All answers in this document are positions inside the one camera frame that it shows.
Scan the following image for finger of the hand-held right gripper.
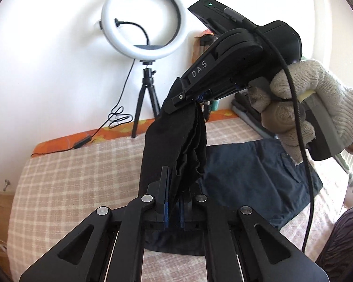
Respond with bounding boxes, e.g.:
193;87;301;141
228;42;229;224
163;77;216;115

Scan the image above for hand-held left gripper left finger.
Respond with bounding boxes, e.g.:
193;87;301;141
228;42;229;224
19;166;172;282

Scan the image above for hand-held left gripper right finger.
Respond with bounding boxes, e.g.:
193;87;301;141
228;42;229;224
178;182;336;282

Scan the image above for black pants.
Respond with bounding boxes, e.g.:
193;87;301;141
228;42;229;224
140;100;324;255

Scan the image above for person's right hand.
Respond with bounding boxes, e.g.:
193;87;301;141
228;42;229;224
249;59;353;165

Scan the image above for black mini tripod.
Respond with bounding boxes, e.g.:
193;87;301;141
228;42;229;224
131;60;162;138

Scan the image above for orange patterned sheet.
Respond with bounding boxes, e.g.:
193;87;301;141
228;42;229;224
32;109;236;156

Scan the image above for person's striped dark clothing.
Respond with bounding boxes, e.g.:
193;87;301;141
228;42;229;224
315;207;353;282

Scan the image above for black ring light cable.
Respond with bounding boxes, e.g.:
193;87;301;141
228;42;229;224
29;60;136;157

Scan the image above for white ring light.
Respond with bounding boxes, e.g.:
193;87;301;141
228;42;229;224
101;0;187;62

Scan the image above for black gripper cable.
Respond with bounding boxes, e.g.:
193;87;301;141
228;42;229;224
224;6;315;251

